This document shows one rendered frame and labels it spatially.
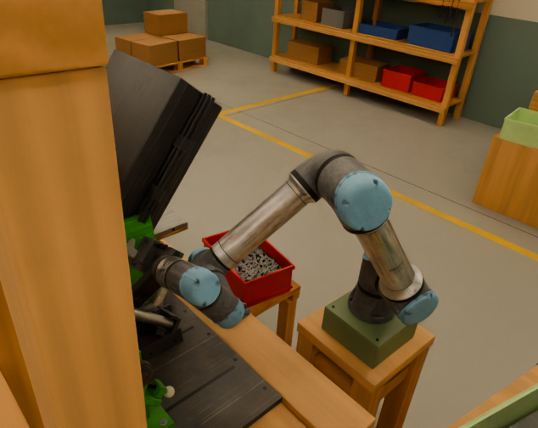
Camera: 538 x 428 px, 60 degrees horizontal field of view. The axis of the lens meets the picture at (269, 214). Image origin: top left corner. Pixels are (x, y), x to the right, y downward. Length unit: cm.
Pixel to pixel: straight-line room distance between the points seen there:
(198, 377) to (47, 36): 111
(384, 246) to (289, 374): 47
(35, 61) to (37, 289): 18
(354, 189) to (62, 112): 70
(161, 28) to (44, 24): 749
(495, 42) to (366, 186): 562
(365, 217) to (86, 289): 68
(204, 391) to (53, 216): 98
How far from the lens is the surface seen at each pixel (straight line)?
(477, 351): 297
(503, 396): 166
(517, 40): 643
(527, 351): 312
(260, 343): 143
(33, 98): 35
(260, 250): 182
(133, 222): 128
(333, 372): 160
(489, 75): 657
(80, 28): 35
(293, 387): 134
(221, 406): 129
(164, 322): 138
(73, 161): 38
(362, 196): 97
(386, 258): 115
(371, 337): 144
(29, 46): 34
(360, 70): 684
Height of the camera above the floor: 194
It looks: 31 degrees down
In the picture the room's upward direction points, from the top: 4 degrees clockwise
